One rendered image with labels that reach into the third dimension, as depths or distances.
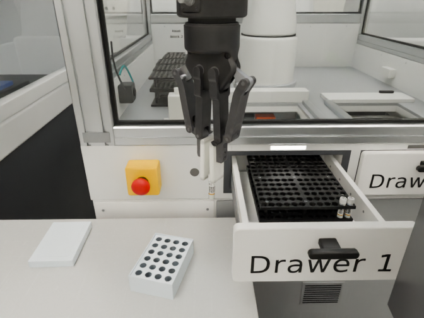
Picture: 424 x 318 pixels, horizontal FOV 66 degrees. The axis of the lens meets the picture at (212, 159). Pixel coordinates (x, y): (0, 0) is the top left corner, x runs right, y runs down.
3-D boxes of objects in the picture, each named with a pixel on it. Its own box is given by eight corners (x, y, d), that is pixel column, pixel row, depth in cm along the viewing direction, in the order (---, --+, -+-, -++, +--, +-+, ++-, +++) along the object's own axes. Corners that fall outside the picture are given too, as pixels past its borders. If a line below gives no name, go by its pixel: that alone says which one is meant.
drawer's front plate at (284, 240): (404, 279, 55) (423, 227, 51) (232, 282, 55) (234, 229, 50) (398, 272, 57) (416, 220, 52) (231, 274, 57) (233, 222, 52)
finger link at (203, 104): (200, 67, 45) (192, 65, 45) (198, 142, 50) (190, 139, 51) (217, 63, 47) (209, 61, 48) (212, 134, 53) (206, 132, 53)
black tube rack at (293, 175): (349, 234, 63) (356, 206, 60) (258, 235, 63) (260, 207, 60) (315, 176, 83) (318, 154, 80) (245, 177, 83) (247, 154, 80)
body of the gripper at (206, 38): (168, 19, 43) (172, 91, 47) (223, 22, 38) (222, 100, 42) (202, 17, 48) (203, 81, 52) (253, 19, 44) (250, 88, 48)
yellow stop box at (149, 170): (159, 197, 74) (156, 169, 71) (127, 197, 74) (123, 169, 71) (161, 185, 79) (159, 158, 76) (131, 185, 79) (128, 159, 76)
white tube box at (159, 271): (173, 300, 59) (171, 284, 57) (130, 291, 61) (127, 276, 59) (194, 253, 69) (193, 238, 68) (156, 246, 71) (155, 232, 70)
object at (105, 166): (502, 195, 82) (527, 142, 75) (90, 200, 80) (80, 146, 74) (351, 94, 167) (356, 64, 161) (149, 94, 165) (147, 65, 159)
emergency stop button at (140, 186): (149, 197, 72) (148, 180, 70) (131, 197, 71) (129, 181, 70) (152, 189, 74) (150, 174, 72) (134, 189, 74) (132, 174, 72)
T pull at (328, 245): (359, 260, 48) (361, 252, 48) (308, 260, 48) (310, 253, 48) (349, 243, 52) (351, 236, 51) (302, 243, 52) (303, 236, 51)
